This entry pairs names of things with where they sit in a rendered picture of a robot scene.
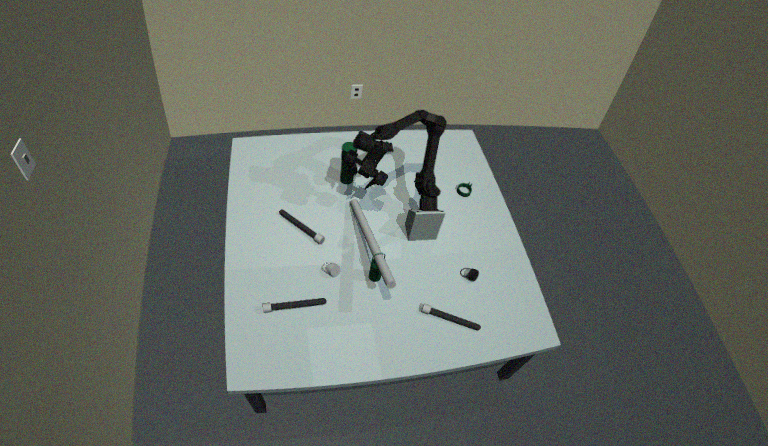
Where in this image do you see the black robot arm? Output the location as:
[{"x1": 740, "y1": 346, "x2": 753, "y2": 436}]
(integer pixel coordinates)
[{"x1": 353, "y1": 110, "x2": 446, "y2": 211}]

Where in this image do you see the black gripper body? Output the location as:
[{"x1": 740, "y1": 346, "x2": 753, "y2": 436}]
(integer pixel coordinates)
[{"x1": 343, "y1": 150, "x2": 388, "y2": 186}]

